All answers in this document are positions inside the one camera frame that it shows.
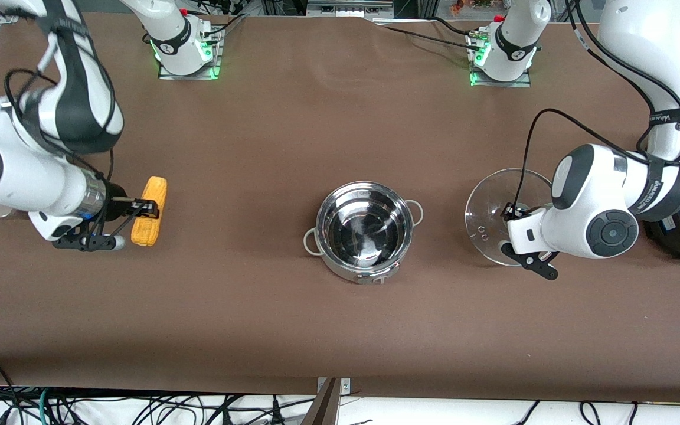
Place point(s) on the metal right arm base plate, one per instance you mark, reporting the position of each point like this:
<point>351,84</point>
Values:
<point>217,59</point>

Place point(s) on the grey power strip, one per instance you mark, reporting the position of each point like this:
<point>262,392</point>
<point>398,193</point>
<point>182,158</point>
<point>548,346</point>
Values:
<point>349,8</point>

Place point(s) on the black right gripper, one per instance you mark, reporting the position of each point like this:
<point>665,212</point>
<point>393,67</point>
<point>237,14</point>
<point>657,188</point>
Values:
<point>117,192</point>

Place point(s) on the brown table cover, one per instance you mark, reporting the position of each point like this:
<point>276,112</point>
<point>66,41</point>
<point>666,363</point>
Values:
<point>257,324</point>

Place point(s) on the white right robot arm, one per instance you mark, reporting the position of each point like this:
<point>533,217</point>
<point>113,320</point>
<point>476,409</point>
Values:
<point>3,177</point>

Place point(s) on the yellow corn cob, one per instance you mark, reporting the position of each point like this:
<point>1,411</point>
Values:
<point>146,231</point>

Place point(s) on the glass pot lid with knob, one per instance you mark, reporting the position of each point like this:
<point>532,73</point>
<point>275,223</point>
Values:
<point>486,219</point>

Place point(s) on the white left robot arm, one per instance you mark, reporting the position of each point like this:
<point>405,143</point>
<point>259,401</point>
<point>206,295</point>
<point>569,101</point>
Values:
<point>600,195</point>

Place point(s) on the aluminium frame corner bracket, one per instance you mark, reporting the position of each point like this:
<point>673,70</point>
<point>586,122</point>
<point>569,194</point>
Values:
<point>9,19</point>

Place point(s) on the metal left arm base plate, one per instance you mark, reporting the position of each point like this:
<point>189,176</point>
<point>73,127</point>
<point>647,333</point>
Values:
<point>479,79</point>

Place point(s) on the metal table edge bracket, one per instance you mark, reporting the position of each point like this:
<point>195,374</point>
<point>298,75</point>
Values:
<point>345,386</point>

